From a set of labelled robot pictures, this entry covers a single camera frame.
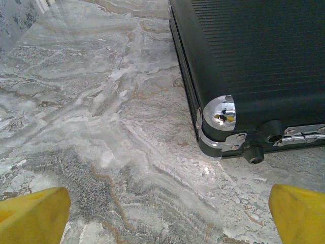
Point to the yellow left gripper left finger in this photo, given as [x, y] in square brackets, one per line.
[33, 218]

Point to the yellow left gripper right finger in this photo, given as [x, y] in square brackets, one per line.
[302, 216]

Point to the black ribbed hard case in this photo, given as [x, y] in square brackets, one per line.
[254, 50]

